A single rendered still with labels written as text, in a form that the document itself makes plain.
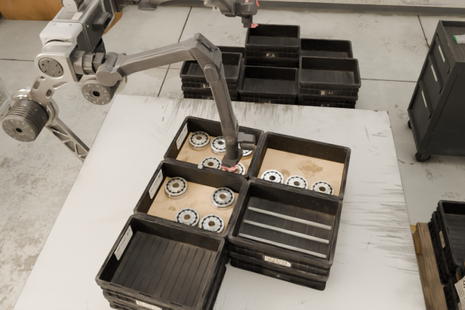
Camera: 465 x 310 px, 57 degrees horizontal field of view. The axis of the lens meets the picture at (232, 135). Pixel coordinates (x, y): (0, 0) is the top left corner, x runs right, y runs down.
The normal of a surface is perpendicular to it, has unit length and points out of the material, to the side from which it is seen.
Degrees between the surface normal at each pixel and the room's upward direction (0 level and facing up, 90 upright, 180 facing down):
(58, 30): 0
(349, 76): 0
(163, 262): 0
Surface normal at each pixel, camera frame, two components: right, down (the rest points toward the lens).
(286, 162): -0.03, -0.70
